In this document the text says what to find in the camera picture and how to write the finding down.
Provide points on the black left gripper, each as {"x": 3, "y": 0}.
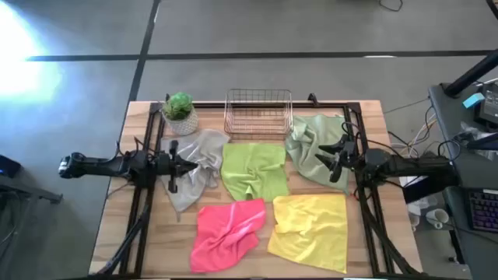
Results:
{"x": 173, "y": 167}

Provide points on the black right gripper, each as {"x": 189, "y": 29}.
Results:
{"x": 348, "y": 159}

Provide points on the grey waffle microfiber towel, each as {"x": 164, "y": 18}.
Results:
{"x": 202, "y": 151}

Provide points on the sage green microfiber towel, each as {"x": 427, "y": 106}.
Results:
{"x": 307, "y": 155}

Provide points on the lime green microfiber towel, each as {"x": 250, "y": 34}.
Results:
{"x": 253, "y": 167}

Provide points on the yellow microfiber towel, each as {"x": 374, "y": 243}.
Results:
{"x": 311, "y": 233}

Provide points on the pink microfiber towel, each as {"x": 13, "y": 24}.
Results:
{"x": 225, "y": 237}

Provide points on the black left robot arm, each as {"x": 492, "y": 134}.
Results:
{"x": 97, "y": 165}

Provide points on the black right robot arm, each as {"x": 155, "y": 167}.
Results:
{"x": 408, "y": 167}

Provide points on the potted succulent patterned pot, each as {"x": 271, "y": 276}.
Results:
{"x": 179, "y": 113}

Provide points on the white cup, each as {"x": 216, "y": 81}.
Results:
{"x": 437, "y": 218}

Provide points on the grey side desk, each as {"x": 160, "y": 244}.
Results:
{"x": 447, "y": 113}

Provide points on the cyan sticky note block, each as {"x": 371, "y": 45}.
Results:
{"x": 473, "y": 100}

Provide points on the dark metal stand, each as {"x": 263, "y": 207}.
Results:
{"x": 31, "y": 194}

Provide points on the black pole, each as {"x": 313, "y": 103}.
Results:
{"x": 470, "y": 74}

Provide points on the black box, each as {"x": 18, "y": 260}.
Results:
{"x": 489, "y": 105}

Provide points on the black device blue light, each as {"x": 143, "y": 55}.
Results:
{"x": 8, "y": 166}

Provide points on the black aluminium table frame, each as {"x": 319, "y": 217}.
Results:
{"x": 140, "y": 218}

